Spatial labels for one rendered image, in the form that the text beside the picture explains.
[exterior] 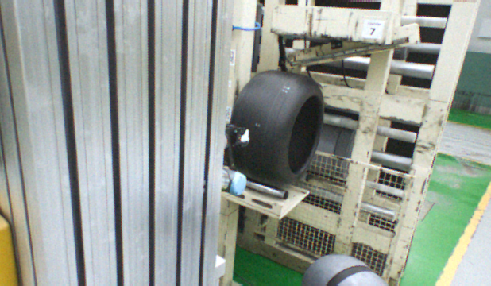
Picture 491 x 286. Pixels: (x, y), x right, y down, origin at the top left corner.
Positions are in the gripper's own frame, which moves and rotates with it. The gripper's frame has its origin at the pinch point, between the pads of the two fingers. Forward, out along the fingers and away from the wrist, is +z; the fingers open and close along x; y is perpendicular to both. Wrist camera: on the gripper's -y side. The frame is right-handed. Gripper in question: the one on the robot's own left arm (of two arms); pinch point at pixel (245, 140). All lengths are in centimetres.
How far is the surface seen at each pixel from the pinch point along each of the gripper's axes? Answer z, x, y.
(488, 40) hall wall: 923, -85, 163
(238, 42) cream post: 24, 27, 40
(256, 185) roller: 24.9, 3.3, -27.6
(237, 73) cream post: 26.2, 25.6, 25.2
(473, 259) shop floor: 206, -115, -94
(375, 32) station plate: 48, -30, 55
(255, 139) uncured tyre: 8.5, 0.0, -0.6
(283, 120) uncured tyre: 12.4, -9.7, 10.2
